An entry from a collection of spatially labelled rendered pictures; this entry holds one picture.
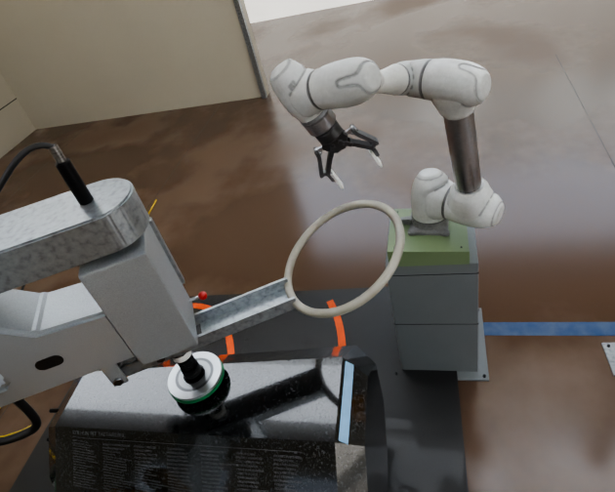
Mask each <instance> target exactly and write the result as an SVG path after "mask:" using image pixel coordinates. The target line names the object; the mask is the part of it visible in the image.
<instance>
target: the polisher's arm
mask: <svg viewBox="0 0 615 492"><path fill-rule="evenodd" d="M134 356H135V355H134V354H133V353H132V351H131V350H130V349H129V347H128V346H127V344H126V343H125V342H124V340H123V339H122V338H121V336H120V335H119V333H118V332H117V331H116V329H115V328H114V326H113V325H112V324H111V322H110V321H109V320H108V318H107V317H106V315H105V314H104V313H103V311H102V310H101V308H100V307H99V305H98V304H97V303H96V301H95V300H94V299H93V297H92V296H91V294H90V293H89V292H88V290H87V289H86V288H85V286H84V285H83V283H82V282H81V283H78V284H75V285H71V286H68V287H65V288H61V289H59V290H56V291H52V292H49V293H47V292H43V293H35V292H28V291H23V290H16V289H12V290H10V291H7V292H4V293H1V294H0V407H3V406H5V405H8V404H11V403H13V402H16V401H19V400H21V399H24V398H26V397H29V396H32V395H33V394H36V393H39V392H41V391H44V390H48V389H51V388H53V387H56V386H59V385H61V384H64V383H67V382H69V381H72V380H75V379H77V378H80V377H82V376H85V375H88V374H90V373H93V372H96V371H98V370H102V371H103V373H104V374H105V375H106V376H107V378H108V379H109V380H110V381H111V382H112V384H113V381H114V380H115V379H117V378H121V379H122V380H123V381H124V383H127V382H128V381H129V379H128V378H127V377H126V375H125V374H124V373H123V371H122V370H121V369H120V368H119V366H118V365H117V364H116V363H118V362H121V361H124V360H126V359H129V358H132V357H134ZM124 383H123V384H124ZM115 387H117V386H115Z"/></svg>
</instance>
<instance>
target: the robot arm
mask: <svg viewBox="0 0 615 492"><path fill-rule="evenodd" d="M269 81H270V84H271V87H272V89H273V91H274V93H275V94H276V96H277V97H278V99H279V100H280V102H281V103H282V105H283V106H284V107H285V108H286V109H287V111H288V112H289V113H290V114H291V115H292V116H293V117H295V118H297V119H298V120H299V121H300V122H301V124H302V125H303V126H304V127H305V128H306V130H307V131H308V132H309V134H310V135H311V136H313V137H316V138H317V140H318V141H319V142H320V143H321V146H320V147H315V148H314V154H315V156H316V157H317V162H318V169H319V176H320V178H323V177H325V176H326V177H328V178H329V179H330V180H331V182H332V183H333V182H336V183H337V184H338V185H339V187H340V188H341V189H344V184H343V182H342V181H341V180H340V179H339V177H338V176H337V175H336V174H335V172H334V171H333V170H332V169H331V166H332V160H333V157H334V153H338V152H340V151H341V150H342V149H345V148H346V146H355V147H360V148H365V149H369V152H370V153H371V155H372V156H373V158H374V159H375V160H376V162H377V163H378V165H379V166H380V167H381V168H382V167H383V165H382V162H381V160H380V159H379V157H378V156H379V155H380V154H379V151H378V149H377V148H376V145H378V144H379V142H378V139H377V138H376V137H374V136H372V135H369V134H367V133H365V132H363V131H361V130H359V129H357V128H356V127H355V126H354V125H353V124H350V125H349V128H348V129H347V130H344V129H343V128H342V127H341V126H340V124H339V123H338V121H337V120H336V114H335V113H334V112H333V110H332V109H336V108H346V107H352V106H356V105H359V104H362V103H364V102H366V101H368V100H370V99H371V98H372V97H374V96H375V95H376V94H388V95H393V96H405V95H407V96H408V97H412V98H417V99H422V100H428V101H431V102H432V104H433V105H434V106H435V108H436V109H437V110H438V112H439V114H440V115H441V116H442V117H443V119H444V125H445V131H446V136H447V141H448V147H449V153H450V159H451V164H452V170H453V176H454V183H453V182H451V181H450V180H448V177H447V176H446V174H445V173H443V172H442V171H441V170H438V169H436V168H428V169H424V170H422V171H421V172H420V173H419V174H418V175H417V177H416V178H415V180H414V182H413V184H412V189H411V210H412V212H411V216H407V217H401V218H400V219H401V220H402V223H403V224H405V225H410V227H409V229H408V231H407V232H408V235H440V236H449V230H448V224H449V221H451V222H454V223H457V224H460V225H463V226H470V227H475V228H487V227H492V226H495V225H496V224H497V223H498V222H499V221H500V220H501V218H502V215H503V213H504V209H505V205H504V203H503V200H502V199H501V197H500V196H499V195H498V194H496V193H494V192H493V190H492V188H491V187H490V185H489V184H488V182H487V181H486V180H484V179H483V178H482V177H481V175H480V166H479V157H478V148H477V137H476V129H475V120H474V110H475V108H476V106H477V105H479V104H481V103H483V102H484V101H485V99H486V98H487V96H488V95H489V92H490V89H491V76H490V74H489V72H488V71H487V69H485V68H484V67H482V66H480V65H479V64H477V63H474V62H471V61H463V60H455V59H423V60H414V61H400V62H398V63H395V64H392V65H390V66H388V67H386V68H384V69H381V70H380V69H379V67H378V66H377V65H376V64H375V63H374V62H373V61H371V60H369V59H365V58H360V57H355V58H348V59H344V60H340V61H334V62H331V63H328V64H325V65H323V66H321V67H319V68H318V69H310V68H304V67H303V66H302V65H301V64H300V63H298V62H297V61H293V60H291V59H288V60H285V61H283V62H282V63H280V64H279V65H278V66H277V67H276V68H275V69H274V70H273V71H272V73H271V76H270V79H269ZM349 134H352V135H356V136H357V137H359V138H361V139H363V140H364V141H362V140H357V139H353V138H351V137H349ZM366 141H367V142H366ZM322 150H325V151H328V155H327V162H326V168H325V170H324V171H323V167H322V160H321V154H322Z"/></svg>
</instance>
